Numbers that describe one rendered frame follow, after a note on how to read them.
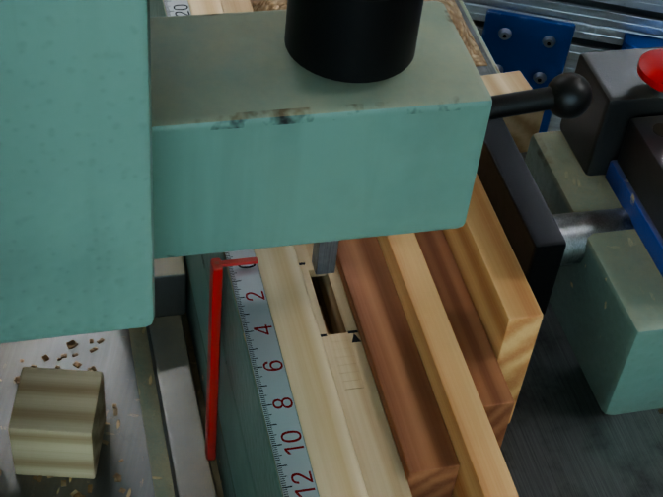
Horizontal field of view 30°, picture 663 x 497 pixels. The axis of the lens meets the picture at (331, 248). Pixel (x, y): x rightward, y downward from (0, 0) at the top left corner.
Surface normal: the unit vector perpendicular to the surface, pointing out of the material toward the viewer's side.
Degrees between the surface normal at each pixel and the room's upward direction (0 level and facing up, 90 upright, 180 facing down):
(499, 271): 0
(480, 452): 0
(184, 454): 0
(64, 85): 90
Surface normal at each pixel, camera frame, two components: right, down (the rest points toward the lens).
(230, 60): 0.09, -0.71
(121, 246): 0.23, 0.70
